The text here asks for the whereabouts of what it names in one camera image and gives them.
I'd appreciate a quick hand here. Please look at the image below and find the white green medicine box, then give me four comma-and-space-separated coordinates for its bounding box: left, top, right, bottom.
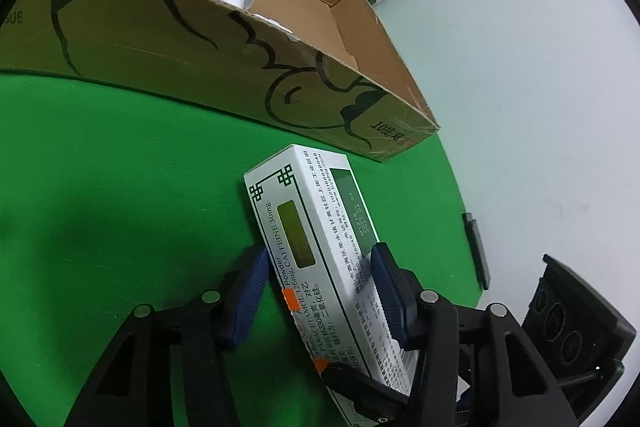
244, 145, 416, 397

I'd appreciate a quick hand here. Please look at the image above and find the large cardboard tray box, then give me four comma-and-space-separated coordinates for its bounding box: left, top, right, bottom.
1, 0, 438, 160

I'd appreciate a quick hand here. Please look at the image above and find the black strip on wall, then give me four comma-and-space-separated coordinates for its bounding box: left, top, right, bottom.
462, 212, 490, 291

